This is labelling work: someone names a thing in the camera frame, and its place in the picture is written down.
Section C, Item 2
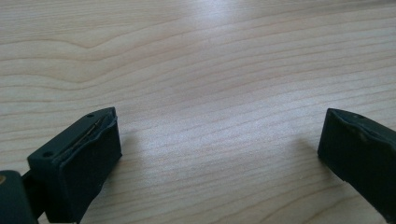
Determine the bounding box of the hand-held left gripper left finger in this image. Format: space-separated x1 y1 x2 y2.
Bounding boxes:
21 106 123 224

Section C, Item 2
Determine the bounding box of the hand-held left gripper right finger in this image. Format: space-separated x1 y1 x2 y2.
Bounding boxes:
317 107 396 224

